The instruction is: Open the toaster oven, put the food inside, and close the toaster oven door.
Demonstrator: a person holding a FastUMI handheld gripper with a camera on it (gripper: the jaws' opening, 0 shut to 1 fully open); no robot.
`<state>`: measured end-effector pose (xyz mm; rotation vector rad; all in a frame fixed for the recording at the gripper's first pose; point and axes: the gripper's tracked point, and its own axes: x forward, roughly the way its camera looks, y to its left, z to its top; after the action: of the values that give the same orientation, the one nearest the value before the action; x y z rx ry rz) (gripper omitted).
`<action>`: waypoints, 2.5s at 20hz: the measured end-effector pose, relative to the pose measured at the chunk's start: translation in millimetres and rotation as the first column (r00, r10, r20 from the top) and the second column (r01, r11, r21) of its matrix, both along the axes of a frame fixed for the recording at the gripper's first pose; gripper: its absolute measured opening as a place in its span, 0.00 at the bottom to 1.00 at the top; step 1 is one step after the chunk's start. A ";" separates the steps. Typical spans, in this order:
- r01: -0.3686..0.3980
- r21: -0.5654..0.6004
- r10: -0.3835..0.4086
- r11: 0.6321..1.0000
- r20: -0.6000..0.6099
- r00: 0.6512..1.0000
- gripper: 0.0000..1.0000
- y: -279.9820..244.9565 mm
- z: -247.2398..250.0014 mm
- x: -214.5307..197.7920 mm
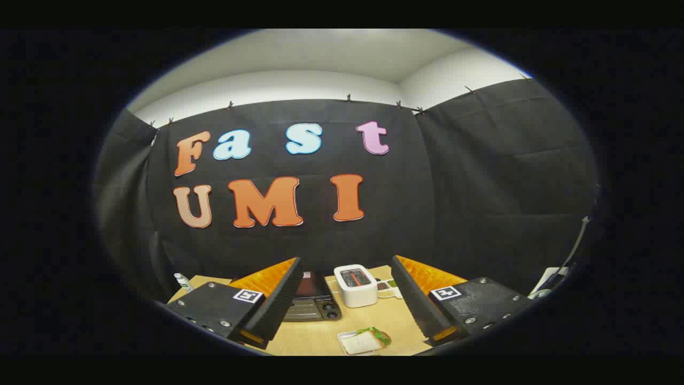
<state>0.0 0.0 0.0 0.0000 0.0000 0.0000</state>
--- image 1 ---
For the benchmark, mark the white bottle green label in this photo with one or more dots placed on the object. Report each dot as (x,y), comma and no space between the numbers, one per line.
(183,282)

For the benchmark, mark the white plastic tray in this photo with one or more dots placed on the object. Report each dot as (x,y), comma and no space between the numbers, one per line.
(340,337)

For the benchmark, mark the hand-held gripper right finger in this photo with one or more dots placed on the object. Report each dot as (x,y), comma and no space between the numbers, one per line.
(414,299)

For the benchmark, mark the white divided condiment dish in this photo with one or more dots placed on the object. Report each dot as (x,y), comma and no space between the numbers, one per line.
(386,291)

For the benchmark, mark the white pop-up toaster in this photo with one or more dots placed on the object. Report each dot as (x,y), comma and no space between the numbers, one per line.
(358,297)

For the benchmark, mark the white flat object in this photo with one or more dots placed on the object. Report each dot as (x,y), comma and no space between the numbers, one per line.
(548,278)

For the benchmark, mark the white bread lettuce sandwich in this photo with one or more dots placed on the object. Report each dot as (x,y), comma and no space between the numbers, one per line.
(364,343)

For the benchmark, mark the black toaster oven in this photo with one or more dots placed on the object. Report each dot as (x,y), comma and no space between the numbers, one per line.
(315,309)

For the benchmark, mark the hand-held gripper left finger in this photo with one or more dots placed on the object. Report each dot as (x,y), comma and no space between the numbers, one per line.
(278,305)

